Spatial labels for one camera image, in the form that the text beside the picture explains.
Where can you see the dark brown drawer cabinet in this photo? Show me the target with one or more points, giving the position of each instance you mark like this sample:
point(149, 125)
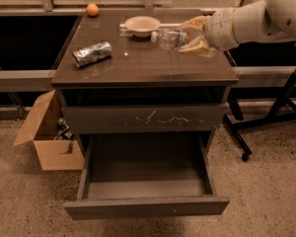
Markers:
point(138, 72)

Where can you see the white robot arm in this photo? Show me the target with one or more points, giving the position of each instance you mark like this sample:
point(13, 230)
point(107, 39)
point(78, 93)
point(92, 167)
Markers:
point(262, 21)

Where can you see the white bowl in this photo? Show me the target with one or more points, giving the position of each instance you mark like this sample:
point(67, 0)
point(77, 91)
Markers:
point(142, 26)

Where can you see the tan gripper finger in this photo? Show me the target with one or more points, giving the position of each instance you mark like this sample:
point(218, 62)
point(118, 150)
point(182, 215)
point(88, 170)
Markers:
point(198, 46)
point(194, 25)

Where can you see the closed scratched top drawer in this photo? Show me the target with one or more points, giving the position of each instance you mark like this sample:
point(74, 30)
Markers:
point(133, 119)

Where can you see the crumpled silver foil bag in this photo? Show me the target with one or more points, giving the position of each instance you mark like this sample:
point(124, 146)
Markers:
point(92, 54)

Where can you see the items inside cardboard box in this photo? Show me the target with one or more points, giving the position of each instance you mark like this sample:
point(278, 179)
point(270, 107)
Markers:
point(64, 132)

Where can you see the clear plastic water bottle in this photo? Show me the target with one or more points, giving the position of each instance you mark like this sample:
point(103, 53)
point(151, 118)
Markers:
point(170, 39)

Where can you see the open middle drawer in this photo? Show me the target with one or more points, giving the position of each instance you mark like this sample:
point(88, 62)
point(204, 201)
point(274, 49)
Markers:
point(130, 175)

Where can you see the black rolling stand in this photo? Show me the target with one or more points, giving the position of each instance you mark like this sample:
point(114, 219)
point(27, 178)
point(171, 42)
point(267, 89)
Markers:
point(282, 99)

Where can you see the orange fruit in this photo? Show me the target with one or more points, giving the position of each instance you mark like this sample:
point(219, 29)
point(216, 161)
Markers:
point(92, 10)

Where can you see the open cardboard box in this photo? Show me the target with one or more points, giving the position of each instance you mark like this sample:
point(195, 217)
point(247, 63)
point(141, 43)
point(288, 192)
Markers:
point(41, 129)

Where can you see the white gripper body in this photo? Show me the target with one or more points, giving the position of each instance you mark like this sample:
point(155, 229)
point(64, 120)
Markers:
point(220, 29)

